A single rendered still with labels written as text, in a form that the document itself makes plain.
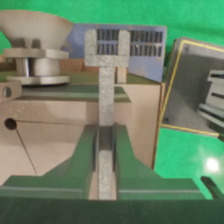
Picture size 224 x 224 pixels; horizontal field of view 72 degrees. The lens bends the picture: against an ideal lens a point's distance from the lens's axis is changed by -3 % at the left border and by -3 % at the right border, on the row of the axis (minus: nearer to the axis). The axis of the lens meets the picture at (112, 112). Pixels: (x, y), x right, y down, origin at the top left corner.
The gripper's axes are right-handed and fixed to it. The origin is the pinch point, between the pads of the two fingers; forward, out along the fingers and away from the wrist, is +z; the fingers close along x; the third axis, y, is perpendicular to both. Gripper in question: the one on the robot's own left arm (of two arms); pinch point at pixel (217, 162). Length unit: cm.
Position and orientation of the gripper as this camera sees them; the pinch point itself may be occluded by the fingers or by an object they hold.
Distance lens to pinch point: 51.9
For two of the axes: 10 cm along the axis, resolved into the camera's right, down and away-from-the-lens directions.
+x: -1.9, 9.4, 2.7
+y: -9.8, -1.8, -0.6
